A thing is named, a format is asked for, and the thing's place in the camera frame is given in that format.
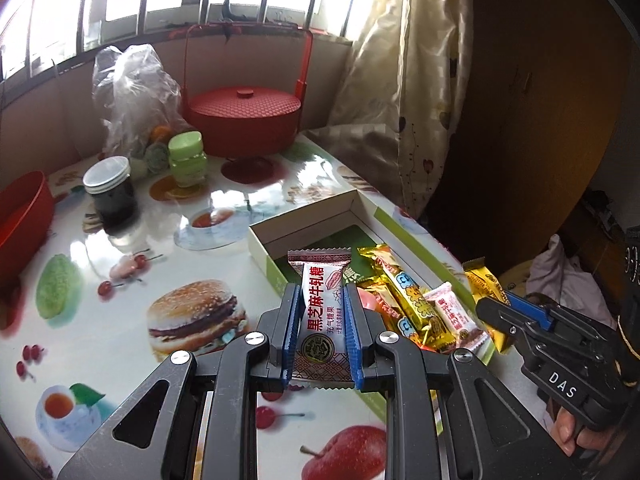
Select yellow long snack bar packet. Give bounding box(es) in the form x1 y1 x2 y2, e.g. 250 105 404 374
372 244 451 353

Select green jar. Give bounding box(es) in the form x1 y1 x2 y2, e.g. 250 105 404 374
167 131 208 186

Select green and white cardboard box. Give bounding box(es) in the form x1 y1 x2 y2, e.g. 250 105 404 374
248 187 501 436

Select yellow snack packet red lettering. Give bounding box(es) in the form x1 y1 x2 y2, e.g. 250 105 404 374
357 280 403 323

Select white snack packet brown ends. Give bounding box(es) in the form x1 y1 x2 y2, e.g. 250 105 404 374
287 249 353 391

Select clear plastic bag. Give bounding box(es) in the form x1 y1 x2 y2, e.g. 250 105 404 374
92 44 188 161

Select white snack packet red edges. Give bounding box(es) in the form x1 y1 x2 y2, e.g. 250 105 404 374
430 282 488 357

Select cream patterned curtain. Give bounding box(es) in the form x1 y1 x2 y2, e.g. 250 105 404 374
305 0 476 221

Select brown wooden cabinet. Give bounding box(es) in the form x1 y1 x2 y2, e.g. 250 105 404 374
425 0 640 261

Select red oval basin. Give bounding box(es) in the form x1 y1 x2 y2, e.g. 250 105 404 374
0 170 56 286

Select dark jar with clear lid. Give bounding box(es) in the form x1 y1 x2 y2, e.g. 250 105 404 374
82 156 138 233

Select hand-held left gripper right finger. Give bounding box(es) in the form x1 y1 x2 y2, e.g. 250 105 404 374
344 284 583 480

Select red basket with handle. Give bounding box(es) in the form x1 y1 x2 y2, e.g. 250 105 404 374
182 22 316 183

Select person's right hand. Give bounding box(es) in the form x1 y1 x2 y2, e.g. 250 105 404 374
550 402 616 456

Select pale pink cloth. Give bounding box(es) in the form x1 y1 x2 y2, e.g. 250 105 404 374
530 234 616 331

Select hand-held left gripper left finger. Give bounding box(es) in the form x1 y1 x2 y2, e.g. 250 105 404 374
57 284 301 480

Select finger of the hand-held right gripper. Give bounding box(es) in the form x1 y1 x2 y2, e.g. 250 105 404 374
475 299 538 356
505 290 568 328

